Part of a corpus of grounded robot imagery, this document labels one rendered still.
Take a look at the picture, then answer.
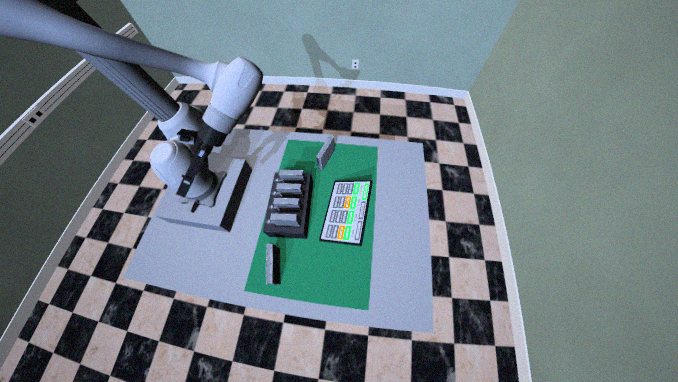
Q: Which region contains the status display screen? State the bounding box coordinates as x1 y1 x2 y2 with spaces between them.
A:
319 180 372 246

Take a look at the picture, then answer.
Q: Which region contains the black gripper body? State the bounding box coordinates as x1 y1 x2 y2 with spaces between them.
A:
197 121 228 152

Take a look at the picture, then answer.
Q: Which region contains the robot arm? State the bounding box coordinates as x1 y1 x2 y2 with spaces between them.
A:
0 0 263 213

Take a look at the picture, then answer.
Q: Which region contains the green flat mat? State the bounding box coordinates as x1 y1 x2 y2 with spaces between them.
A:
244 140 378 310

